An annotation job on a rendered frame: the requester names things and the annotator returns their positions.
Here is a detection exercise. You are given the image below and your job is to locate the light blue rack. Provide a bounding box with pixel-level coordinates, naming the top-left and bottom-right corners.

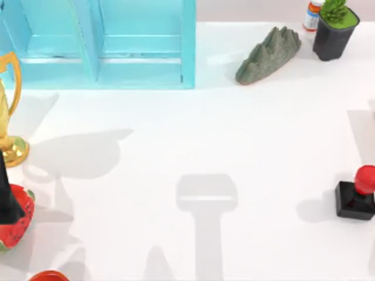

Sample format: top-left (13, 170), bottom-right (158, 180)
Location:
top-left (0, 0), bottom-right (196, 90)

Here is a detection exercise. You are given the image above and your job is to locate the grey mountain-shaped rock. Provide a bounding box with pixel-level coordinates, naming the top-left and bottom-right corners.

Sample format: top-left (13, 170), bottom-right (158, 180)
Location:
top-left (235, 26), bottom-right (302, 86)

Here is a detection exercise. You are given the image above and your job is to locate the white bottle with orange cap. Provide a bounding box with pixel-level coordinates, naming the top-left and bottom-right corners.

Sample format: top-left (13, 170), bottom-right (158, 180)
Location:
top-left (302, 0), bottom-right (325, 32)

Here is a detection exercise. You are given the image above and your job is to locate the black and red stamp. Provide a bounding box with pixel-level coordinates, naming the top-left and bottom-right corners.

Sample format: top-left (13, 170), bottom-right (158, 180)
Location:
top-left (335, 165), bottom-right (375, 221)

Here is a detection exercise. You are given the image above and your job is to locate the gold trophy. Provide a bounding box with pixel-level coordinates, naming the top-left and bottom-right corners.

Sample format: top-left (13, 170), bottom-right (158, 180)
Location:
top-left (0, 52), bottom-right (30, 168)

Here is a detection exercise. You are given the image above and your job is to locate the green plant in black pot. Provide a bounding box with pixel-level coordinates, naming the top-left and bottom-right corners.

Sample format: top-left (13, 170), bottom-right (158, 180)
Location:
top-left (312, 0), bottom-right (360, 61)

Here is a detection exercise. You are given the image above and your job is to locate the red watermelon slice toy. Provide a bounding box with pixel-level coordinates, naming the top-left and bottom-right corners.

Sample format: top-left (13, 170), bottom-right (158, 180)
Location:
top-left (0, 184), bottom-right (36, 252)

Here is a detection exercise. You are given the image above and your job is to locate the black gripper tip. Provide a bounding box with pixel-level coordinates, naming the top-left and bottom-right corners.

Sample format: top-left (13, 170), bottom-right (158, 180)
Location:
top-left (0, 149), bottom-right (25, 225)

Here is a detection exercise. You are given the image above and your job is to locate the red round object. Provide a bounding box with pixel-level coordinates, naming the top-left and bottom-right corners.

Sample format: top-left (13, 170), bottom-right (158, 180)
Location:
top-left (28, 270), bottom-right (70, 281)

